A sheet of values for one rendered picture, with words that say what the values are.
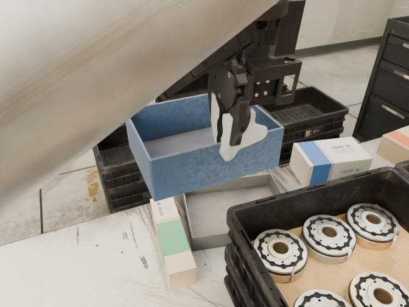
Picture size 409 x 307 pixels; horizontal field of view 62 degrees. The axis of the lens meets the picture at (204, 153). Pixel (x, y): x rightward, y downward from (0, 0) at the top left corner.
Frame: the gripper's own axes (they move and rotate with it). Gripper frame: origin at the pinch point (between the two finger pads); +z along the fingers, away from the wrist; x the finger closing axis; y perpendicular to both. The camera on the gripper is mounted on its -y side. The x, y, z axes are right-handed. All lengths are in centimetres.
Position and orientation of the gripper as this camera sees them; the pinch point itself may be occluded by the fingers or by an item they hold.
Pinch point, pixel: (221, 151)
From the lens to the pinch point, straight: 46.1
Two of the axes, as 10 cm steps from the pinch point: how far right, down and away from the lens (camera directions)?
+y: 9.3, -2.1, 3.0
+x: -3.6, -6.2, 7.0
